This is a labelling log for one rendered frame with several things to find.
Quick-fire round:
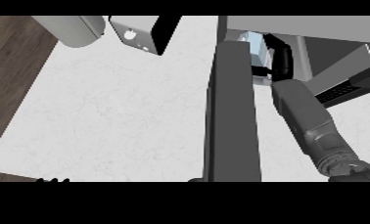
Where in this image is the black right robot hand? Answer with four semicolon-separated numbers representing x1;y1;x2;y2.
250;33;294;82

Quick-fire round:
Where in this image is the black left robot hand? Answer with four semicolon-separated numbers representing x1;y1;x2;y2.
35;177;70;183

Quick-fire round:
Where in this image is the pale blue milk carton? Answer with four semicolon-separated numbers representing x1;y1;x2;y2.
238;30;275;79

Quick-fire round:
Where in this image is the grey microwave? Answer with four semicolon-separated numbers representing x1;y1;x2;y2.
215;16;370;109

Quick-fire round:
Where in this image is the white and black box appliance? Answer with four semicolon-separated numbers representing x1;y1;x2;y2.
107;16;183;57

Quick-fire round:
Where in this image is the pale grey rounded appliance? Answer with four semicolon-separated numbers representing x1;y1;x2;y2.
30;16;106;49

